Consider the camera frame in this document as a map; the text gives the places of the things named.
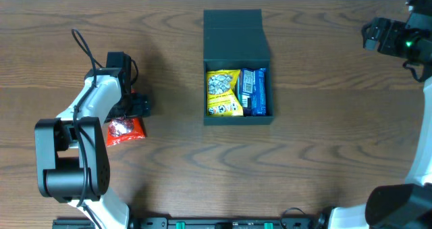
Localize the red candy bag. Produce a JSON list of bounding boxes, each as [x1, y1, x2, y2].
[[106, 88, 147, 147]]

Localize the yellow snack bag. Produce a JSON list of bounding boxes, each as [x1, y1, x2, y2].
[[206, 70, 244, 117]]

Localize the dark blue snack bar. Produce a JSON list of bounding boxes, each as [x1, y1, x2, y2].
[[236, 68, 254, 116]]

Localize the dark green box with lid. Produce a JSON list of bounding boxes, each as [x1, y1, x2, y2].
[[203, 9, 275, 126]]

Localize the blue Oreo cookie pack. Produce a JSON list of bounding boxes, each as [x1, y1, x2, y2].
[[252, 68, 267, 116]]

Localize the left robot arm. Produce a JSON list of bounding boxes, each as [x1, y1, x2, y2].
[[34, 51, 151, 228]]

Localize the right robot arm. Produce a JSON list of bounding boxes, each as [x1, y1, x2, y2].
[[313, 0, 431, 228]]

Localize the black mounting rail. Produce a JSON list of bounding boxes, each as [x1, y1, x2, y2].
[[52, 217, 327, 229]]

